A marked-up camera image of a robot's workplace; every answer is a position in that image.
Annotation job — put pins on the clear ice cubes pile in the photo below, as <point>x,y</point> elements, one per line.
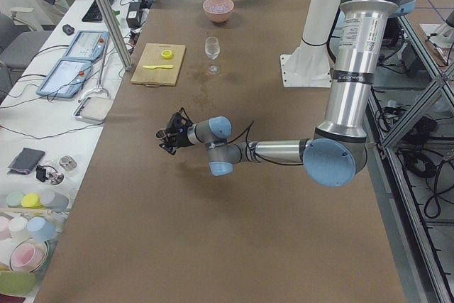
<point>218,8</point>

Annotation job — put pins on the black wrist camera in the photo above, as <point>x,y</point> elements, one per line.
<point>179,120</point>

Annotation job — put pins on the black computer mouse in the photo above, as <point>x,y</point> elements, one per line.
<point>68,29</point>

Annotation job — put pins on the bamboo cutting board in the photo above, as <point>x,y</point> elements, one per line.
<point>151,56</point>

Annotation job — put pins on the yellow cup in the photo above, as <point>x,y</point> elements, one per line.
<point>31,201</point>

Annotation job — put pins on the grey folded cloth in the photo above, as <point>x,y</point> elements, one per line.
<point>26,161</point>

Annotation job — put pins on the pink cup in bowl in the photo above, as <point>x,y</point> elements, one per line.
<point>28,256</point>

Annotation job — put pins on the small steel cup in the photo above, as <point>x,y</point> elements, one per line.
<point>68,163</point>

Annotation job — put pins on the steel cone jigger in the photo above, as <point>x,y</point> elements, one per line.
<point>161,134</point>

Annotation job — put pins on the yellow lemon slice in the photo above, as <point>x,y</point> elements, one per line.
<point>167,54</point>

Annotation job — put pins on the yellow plastic knife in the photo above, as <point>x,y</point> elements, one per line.
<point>156,67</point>

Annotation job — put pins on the black power adapter box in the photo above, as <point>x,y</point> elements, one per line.
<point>134,17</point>

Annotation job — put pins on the teach pendant tablet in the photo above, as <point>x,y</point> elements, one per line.
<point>87,45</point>
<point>65,79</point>

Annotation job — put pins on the light blue cup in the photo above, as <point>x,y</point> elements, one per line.
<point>41,229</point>

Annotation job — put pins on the grey office chair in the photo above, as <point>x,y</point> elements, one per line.
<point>20,42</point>

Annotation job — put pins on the mint green cup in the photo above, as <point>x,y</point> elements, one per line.
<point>14,199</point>

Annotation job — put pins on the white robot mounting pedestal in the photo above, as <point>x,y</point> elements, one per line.
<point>309,64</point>

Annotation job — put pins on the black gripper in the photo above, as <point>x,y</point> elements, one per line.
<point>178,138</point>

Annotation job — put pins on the white cup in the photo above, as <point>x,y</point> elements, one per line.
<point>18,228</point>

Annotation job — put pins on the metal tray with white cloth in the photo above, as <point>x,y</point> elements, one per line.
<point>93,110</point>

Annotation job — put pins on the pink bowl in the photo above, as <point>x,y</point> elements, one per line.
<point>218,17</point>

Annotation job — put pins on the lower teach pendant tablet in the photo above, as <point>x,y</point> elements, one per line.
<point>65,79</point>

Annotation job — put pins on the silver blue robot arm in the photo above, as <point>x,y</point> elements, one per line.
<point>339,48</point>

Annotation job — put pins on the green bowl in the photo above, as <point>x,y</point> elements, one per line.
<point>17,283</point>

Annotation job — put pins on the pink cup on rack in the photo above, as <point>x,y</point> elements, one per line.
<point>4,228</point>

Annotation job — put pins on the grey cup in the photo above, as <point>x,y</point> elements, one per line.
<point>54,200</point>

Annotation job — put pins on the aluminium frame post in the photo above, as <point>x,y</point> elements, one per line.
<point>115,33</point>

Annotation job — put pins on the upper teach pendant tablet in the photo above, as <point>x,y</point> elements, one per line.
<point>87,45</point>

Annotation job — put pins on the clear wine glass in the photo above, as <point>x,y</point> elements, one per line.
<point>212,51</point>

